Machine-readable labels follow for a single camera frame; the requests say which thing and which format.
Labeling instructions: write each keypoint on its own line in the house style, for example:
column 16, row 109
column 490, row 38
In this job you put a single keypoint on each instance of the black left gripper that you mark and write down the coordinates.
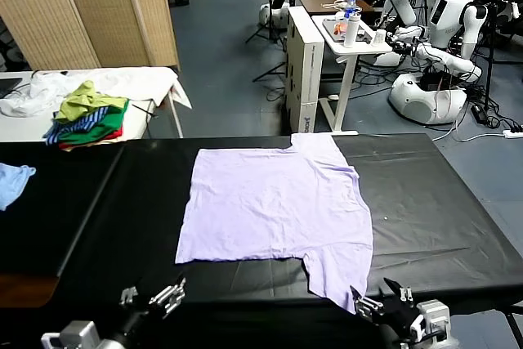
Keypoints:
column 137, row 320

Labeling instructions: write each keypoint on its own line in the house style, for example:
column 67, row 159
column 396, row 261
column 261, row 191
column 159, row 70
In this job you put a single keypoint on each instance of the grey tray with orange item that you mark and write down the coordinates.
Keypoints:
column 333, row 30

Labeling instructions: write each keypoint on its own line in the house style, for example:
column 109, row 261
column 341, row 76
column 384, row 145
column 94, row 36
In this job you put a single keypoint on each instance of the black tripod stand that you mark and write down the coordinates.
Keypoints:
column 269, row 73
column 271, row 5

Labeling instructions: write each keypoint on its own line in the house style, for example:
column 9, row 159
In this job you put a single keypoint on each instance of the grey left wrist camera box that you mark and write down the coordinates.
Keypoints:
column 75, row 334

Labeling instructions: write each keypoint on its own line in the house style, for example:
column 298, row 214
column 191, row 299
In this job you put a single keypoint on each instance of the bamboo folding screen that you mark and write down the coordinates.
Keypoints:
column 81, row 10

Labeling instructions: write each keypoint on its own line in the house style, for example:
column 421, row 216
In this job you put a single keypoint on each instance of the blue striped garment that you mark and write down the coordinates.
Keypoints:
column 88, row 119

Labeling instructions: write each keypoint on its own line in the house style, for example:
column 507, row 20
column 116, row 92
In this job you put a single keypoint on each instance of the black power adapter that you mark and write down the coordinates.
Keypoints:
column 479, row 113

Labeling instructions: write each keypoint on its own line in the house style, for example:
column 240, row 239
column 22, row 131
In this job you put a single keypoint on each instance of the tall white cardboard box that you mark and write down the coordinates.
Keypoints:
column 306, row 75

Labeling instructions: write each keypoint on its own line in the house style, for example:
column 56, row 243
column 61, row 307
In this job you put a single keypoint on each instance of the white standing desk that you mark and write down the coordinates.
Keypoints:
column 347, row 75

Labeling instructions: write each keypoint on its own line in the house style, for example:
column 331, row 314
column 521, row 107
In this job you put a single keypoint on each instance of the lime green garment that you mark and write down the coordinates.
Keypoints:
column 83, row 99

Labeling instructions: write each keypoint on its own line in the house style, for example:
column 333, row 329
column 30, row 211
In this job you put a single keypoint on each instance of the beige garment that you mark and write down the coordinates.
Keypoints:
column 98, row 142

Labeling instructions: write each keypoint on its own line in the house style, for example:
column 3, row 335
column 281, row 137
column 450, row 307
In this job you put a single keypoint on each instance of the red garment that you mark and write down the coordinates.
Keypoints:
column 112, row 135

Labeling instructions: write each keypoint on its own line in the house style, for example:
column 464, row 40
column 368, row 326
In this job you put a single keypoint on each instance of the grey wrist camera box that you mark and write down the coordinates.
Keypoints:
column 75, row 334
column 433, row 316

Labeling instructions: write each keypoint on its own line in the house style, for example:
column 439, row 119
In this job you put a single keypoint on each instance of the white paper cup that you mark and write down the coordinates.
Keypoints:
column 380, row 37

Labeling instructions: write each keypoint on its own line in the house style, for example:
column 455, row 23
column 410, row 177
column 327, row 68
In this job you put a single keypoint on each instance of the black pole stand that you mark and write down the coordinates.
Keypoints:
column 489, row 59

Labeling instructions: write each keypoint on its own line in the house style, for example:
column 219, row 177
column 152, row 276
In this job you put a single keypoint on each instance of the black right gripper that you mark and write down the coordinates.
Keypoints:
column 398, row 318

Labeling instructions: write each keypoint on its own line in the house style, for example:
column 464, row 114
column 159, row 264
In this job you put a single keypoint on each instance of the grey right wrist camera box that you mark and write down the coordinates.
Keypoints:
column 433, row 316

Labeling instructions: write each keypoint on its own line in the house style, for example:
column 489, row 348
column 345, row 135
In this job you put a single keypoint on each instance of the black laptop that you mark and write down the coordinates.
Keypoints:
column 9, row 86

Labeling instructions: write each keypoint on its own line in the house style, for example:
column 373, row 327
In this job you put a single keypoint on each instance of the crumpled white garment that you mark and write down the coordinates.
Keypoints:
column 37, row 93

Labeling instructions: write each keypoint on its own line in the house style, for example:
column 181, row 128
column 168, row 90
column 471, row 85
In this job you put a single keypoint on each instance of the small white robot base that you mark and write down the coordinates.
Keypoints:
column 280, row 16

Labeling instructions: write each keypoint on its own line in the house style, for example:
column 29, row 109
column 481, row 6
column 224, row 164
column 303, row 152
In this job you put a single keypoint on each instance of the white power strip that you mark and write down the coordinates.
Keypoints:
column 512, row 133

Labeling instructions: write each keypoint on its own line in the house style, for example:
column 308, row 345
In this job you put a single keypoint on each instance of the clear water bottle blue cap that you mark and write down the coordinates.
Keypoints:
column 350, row 5

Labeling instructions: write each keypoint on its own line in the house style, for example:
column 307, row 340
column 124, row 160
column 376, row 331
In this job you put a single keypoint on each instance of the light blue garment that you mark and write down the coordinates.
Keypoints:
column 12, row 185

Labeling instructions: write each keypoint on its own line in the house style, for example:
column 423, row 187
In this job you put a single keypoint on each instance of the white thermos bottle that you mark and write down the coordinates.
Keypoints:
column 351, row 32

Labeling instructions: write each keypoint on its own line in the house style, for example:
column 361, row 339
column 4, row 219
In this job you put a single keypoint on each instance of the white folding side table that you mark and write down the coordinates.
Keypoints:
column 24, row 126

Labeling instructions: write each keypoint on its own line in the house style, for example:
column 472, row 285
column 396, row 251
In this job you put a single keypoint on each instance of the lavender t-shirt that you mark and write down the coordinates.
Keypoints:
column 274, row 210

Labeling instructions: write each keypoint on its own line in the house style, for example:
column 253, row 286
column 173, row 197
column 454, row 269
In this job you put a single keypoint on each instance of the white table cloth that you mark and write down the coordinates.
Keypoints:
column 139, row 81

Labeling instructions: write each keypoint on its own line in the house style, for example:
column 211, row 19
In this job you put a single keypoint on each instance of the large black table cover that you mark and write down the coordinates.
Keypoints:
column 408, row 185

